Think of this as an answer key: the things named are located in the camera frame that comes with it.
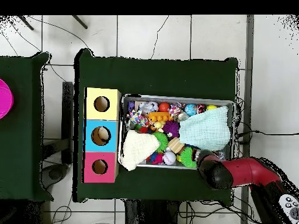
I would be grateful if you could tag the black upright panel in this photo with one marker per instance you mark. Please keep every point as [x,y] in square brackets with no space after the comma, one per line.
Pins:
[67,116]

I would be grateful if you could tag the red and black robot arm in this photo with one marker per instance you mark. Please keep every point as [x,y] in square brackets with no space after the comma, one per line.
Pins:
[247,170]

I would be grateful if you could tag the pink plastic bowl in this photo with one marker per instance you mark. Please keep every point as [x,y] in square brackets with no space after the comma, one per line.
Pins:
[5,100]

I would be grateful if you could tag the dark green table cloth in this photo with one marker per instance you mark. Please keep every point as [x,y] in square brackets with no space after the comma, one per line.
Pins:
[151,77]

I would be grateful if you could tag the white baseball with red stitching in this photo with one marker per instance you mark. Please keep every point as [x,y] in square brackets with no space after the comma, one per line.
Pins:
[169,158]

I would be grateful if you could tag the mint green muslin cloth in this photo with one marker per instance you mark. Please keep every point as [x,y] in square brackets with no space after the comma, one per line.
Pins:
[205,130]

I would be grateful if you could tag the blue globe print ball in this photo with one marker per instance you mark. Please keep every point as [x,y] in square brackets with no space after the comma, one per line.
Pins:
[190,110]

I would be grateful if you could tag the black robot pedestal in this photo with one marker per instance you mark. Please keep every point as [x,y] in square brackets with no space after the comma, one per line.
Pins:
[144,214]

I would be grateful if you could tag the green spiky rubber ball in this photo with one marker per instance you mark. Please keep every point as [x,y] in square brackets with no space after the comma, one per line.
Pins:
[161,141]
[188,157]

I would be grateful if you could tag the wooden box with three holes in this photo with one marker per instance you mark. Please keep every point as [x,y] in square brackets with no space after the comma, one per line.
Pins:
[112,144]

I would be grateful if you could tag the orange plastic building block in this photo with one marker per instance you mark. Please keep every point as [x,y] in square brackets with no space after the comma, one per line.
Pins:
[160,116]

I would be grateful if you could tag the striped light wooden block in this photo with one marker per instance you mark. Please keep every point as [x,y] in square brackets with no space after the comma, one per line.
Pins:
[175,145]

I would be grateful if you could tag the black tripod leg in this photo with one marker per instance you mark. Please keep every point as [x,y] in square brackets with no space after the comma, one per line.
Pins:
[80,22]
[25,22]

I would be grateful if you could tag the purple spiky ball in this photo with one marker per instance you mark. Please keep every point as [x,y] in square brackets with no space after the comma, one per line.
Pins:
[170,128]

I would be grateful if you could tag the cream muslin cloth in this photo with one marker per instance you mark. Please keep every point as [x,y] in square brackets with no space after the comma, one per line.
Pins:
[137,149]

